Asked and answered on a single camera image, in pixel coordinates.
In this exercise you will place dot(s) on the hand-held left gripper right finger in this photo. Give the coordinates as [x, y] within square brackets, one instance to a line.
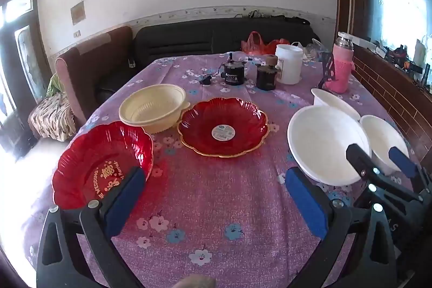
[307, 203]

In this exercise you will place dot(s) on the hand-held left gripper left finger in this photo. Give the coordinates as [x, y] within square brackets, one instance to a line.
[125, 203]

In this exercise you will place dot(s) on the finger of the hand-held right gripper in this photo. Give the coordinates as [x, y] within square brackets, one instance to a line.
[401, 161]
[359, 156]

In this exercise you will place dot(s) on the large white foam bowl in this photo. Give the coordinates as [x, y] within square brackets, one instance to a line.
[324, 142]

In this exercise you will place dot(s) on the red plate with gold lettering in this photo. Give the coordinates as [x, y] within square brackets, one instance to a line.
[84, 159]

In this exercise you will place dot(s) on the red gold-rimmed plate with sticker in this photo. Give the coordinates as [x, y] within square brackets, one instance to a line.
[202, 129]

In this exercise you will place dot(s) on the pink sleeved thermos bottle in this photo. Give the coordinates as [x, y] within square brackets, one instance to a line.
[341, 72]

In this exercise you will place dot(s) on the purple floral tablecloth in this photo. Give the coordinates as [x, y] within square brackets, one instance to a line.
[219, 200]

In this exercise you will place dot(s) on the black metal stand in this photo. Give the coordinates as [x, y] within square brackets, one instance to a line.
[325, 66]

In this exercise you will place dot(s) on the cream plastic bowl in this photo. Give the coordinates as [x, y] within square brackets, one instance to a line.
[152, 105]

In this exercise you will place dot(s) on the windowsill clutter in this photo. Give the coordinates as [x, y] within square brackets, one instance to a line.
[401, 55]

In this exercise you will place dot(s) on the patterned blanket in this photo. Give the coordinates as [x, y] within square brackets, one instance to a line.
[50, 119]

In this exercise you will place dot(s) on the white plastic jar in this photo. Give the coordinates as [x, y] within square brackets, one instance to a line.
[288, 66]

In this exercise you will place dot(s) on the clear plastic bag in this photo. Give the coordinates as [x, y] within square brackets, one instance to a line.
[312, 51]

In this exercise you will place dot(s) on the black jar with lid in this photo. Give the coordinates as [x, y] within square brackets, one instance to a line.
[265, 77]

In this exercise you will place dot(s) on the green cloth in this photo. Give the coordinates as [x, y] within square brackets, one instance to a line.
[53, 85]

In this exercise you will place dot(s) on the brown armchair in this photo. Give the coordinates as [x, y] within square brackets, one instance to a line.
[87, 68]

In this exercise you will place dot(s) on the black power adapter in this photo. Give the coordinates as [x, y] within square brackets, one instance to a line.
[205, 81]

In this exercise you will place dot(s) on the black air pump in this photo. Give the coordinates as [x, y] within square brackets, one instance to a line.
[233, 73]

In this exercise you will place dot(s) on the red plastic bag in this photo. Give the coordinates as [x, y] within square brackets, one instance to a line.
[251, 45]

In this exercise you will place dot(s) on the black sofa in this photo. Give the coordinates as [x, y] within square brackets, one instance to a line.
[175, 41]

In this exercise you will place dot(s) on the wooden glass door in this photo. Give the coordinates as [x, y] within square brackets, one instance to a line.
[27, 48]

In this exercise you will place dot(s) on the wall switch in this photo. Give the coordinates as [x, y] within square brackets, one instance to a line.
[77, 34]

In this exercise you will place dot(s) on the wall plaque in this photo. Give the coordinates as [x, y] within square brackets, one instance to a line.
[77, 12]

